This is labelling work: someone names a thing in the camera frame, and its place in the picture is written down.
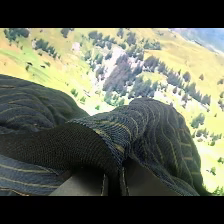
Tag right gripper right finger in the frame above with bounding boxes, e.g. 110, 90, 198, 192
120, 159, 182, 197

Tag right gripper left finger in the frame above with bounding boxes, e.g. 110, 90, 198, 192
49, 166, 109, 197

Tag blue striped shirt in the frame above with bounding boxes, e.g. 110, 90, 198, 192
0, 73, 211, 197

